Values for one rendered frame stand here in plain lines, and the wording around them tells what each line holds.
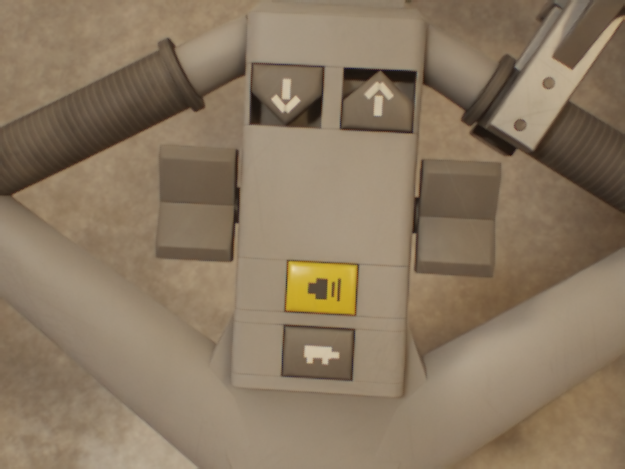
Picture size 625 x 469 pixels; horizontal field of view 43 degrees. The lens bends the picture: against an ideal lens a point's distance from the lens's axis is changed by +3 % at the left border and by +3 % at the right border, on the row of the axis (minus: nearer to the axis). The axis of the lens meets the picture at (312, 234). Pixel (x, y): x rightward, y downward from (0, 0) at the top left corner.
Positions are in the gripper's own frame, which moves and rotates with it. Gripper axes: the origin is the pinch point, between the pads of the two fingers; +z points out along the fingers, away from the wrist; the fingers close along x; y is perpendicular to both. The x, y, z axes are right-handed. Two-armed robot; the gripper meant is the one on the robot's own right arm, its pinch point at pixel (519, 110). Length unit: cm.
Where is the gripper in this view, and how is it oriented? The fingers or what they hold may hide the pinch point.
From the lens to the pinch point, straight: 43.6
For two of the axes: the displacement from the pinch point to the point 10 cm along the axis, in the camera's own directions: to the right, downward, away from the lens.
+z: -5.4, 8.4, 0.7
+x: 0.3, -0.6, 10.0
